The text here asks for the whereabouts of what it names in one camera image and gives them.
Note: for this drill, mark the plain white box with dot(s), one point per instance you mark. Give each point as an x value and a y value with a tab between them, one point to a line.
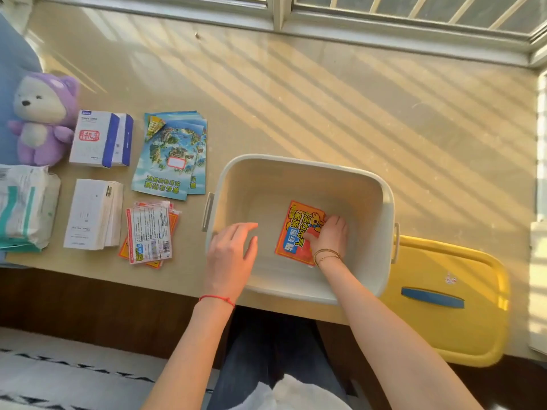
116	213
87	215

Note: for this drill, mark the person's right thumb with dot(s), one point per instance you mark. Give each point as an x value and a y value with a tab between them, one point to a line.
311	238

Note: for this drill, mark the white plastic storage bin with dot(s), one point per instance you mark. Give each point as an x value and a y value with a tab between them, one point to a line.
265	187

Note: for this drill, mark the white rug with black pattern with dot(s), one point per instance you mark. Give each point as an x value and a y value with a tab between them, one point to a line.
64	371

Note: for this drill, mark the person's white top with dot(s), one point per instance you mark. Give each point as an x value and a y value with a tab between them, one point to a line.
295	397

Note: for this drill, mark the white and green tissue pack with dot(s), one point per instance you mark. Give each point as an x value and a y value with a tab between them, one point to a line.
23	207

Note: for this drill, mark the person's right hand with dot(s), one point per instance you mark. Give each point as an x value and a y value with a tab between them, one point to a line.
331	241

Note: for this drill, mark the purple and white plush bear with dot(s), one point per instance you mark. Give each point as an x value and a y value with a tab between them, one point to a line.
42	119

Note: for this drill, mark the orange heat patch packet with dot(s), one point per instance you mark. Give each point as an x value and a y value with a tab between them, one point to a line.
290	239

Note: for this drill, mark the person's left hand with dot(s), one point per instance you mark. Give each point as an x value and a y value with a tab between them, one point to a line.
226	264

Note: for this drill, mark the person's left forearm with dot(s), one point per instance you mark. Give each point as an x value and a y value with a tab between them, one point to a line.
192	354

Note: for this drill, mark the person's dark jeans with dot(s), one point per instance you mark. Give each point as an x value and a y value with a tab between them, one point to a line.
265	350

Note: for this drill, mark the blue map booklet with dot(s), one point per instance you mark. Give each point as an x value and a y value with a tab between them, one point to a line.
169	162
198	175

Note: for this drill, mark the blue cushion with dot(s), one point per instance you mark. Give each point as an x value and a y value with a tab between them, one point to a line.
13	76

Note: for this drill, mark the white box with blue stripe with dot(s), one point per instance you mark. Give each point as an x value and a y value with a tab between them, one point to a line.
92	138

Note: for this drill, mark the person's right forearm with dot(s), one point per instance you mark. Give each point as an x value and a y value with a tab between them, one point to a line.
384	337

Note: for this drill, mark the person's left thumb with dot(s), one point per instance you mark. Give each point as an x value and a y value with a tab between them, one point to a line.
251	249

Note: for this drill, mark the packet with white printed back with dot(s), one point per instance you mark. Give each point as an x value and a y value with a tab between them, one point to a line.
149	232

